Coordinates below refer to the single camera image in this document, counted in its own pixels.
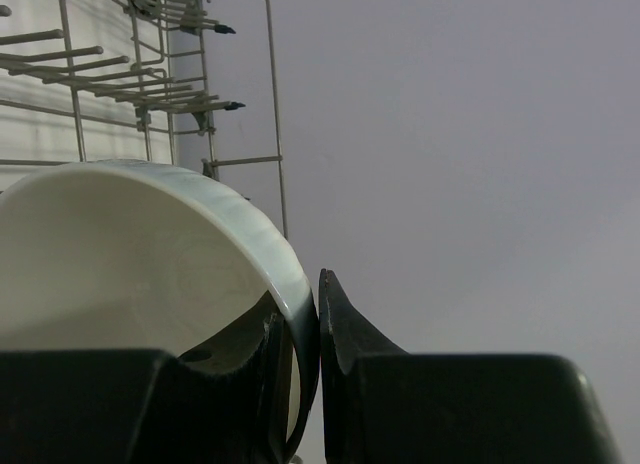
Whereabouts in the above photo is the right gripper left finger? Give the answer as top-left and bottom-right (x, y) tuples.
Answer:
(1, 315), (285, 463)

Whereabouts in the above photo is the white bowl stack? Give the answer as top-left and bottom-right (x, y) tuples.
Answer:
(1, 160), (319, 457)

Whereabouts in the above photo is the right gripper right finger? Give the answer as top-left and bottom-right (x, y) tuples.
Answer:
(318, 269), (621, 463)

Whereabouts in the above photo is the grey wire dish rack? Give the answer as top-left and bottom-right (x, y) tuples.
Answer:
(0, 0), (291, 240)

